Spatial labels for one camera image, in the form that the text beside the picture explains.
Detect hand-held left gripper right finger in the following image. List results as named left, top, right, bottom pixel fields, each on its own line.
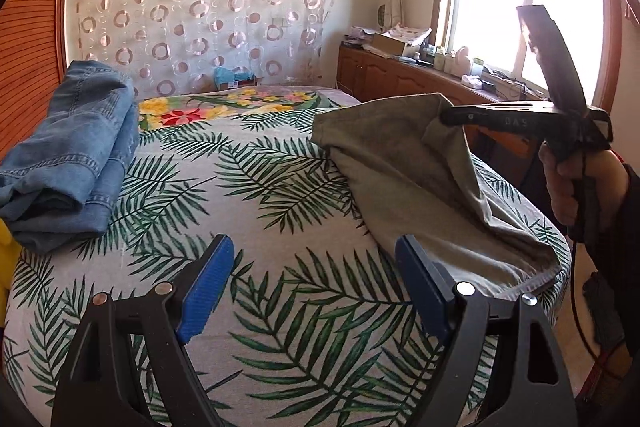
left=395, top=234, right=578, bottom=427

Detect black cable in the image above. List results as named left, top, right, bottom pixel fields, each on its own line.
left=569, top=234, right=583, bottom=348

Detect grey pants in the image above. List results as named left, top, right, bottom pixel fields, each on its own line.
left=311, top=93, right=561, bottom=303

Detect wooden cabinet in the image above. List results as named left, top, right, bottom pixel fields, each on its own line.
left=337, top=43, right=551, bottom=190

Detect yellow cloth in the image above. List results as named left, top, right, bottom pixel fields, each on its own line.
left=0, top=219, right=23, bottom=330

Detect newspaper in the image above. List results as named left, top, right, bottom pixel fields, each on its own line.
left=389, top=24, right=434, bottom=44

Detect wooden slatted headboard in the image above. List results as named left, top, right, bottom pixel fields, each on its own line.
left=0, top=0, right=82, bottom=160

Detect person's right hand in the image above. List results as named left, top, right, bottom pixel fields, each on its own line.
left=539, top=142, right=628, bottom=240

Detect blue plastic bag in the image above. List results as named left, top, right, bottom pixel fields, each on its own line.
left=214, top=67, right=252, bottom=90

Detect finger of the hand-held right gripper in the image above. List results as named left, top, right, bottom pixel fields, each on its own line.
left=439, top=109, right=498, bottom=131
left=452, top=103, right=557, bottom=114

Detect white plastic container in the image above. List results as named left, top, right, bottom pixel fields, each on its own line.
left=451, top=45, right=474, bottom=76

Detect cardboard box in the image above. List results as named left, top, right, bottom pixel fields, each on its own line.
left=372, top=32, right=420, bottom=58

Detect folded blue jeans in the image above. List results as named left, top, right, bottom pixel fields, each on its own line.
left=0, top=61, right=141, bottom=254

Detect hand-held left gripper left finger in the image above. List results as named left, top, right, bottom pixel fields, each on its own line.
left=50, top=234, right=236, bottom=427

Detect sheer curtain with circle pattern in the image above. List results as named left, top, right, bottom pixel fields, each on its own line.
left=70, top=0, right=337, bottom=98

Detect bed with leaf print sheet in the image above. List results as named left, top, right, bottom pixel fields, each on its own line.
left=0, top=84, right=573, bottom=427

